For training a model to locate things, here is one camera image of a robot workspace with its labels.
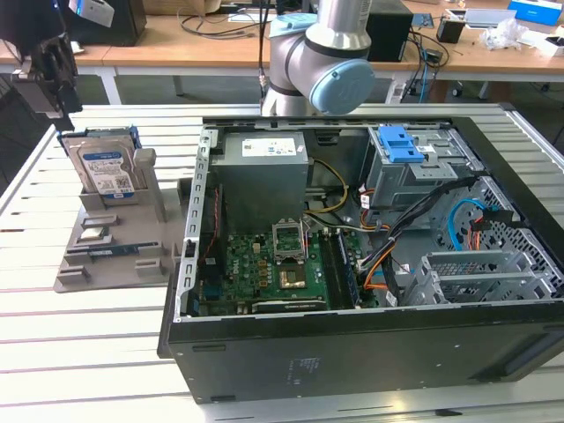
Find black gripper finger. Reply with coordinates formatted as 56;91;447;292
33;33;85;132
11;59;62;121

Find hard disk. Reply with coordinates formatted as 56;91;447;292
56;125;143;208

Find grey metal disk bay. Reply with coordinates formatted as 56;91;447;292
403;249;564;306

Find black computer tower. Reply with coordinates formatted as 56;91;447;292
61;0;147;48

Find long wooden desk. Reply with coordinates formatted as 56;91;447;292
0;0;564;107

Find grey parts rack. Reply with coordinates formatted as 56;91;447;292
52;147;195;294

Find dark RAM stick with label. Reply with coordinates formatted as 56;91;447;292
87;247;136;257

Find grey power supply unit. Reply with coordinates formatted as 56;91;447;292
210;130;314;234

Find green motherboard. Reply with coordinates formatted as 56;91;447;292
196;215;380;316

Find metal locking lever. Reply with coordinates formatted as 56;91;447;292
299;216;310;263

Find CPU socket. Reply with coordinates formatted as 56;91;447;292
277;263;309;292

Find black graphics card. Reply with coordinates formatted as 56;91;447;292
250;298;330;315

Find black RAM slot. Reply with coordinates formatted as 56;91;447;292
319;235;343;309

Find black speaker box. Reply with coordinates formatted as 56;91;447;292
366;11;415;63

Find installed RAM stick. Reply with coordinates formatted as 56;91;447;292
337;229;360;308

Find blue plastic cage latch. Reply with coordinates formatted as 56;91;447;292
377;126;425;164

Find grey metal drive cage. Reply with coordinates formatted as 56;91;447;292
365;125;486;212

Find small black open box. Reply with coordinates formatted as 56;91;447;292
435;19;466;44

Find black open PC case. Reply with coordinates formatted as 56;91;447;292
157;115;564;405

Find grey flat tray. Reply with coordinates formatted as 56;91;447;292
444;7;516;28

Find clear plastic bag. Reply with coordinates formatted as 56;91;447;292
479;18;530;49

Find blue and white box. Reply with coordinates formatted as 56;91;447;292
506;0;564;26

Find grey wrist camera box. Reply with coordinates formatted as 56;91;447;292
68;0;115;28

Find red thin wire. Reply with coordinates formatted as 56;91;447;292
205;184;221;261

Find metal socket cover frame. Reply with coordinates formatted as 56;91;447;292
271;219;308;265

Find yellow and black wire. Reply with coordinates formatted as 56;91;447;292
306;158;349;217

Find orange wire bundle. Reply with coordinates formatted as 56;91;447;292
360;246;393;292

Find black sleeved wire bundle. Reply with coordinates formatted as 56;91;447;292
382;175;479;306

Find blue data wire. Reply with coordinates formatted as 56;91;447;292
447;197;508;252

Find power wire with black plug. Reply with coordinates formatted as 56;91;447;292
467;209;521;252

